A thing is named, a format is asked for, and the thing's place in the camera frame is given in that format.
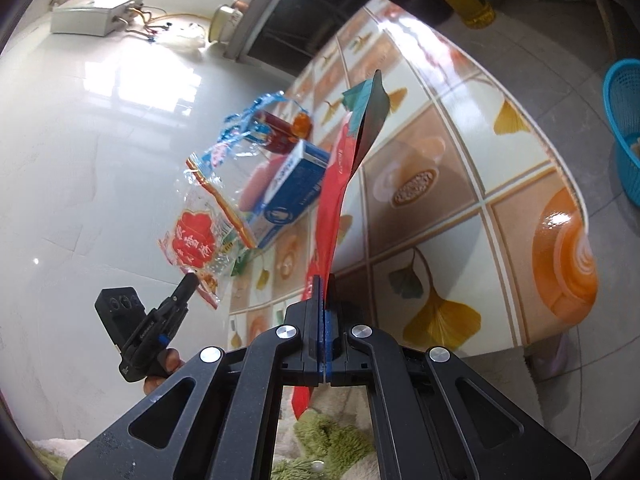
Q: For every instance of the blue plastic wrapper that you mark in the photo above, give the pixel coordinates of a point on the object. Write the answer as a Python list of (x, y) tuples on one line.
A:
[(235, 130)]

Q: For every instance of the green fleece cloth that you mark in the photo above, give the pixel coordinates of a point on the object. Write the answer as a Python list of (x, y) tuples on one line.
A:
[(325, 435)]

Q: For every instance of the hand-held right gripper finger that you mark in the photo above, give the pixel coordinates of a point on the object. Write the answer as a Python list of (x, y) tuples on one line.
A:
[(320, 330), (328, 345)]

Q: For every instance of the person's left hand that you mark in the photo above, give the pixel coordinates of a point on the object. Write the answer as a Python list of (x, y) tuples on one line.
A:
[(172, 360)]

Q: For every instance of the ginkgo print tablecloth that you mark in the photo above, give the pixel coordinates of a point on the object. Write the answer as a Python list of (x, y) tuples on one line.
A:
[(450, 200)]

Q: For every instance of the white plastic bag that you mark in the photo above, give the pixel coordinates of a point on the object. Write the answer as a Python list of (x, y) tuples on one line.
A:
[(187, 40)]

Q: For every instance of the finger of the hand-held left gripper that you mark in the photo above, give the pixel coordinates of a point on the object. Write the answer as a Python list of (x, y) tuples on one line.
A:
[(186, 285)]

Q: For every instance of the blue plastic basket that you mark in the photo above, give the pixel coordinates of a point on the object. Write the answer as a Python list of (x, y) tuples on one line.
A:
[(617, 110)]

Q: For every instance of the white water heater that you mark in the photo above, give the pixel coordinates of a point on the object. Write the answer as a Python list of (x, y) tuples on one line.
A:
[(95, 20)]

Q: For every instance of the red printed packet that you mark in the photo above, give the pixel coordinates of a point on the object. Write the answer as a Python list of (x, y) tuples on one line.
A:
[(277, 135)]

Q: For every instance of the clear red-print plastic bag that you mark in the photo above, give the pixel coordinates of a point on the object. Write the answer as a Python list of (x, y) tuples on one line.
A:
[(192, 240)]

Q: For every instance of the red snack bag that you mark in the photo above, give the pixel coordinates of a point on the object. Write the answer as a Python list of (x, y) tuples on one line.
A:
[(335, 210)]

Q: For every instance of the blue box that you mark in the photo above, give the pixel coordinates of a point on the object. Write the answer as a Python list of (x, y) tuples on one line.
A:
[(295, 185)]

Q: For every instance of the small orange jar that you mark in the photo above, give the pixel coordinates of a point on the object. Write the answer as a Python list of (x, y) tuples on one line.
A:
[(302, 126)]

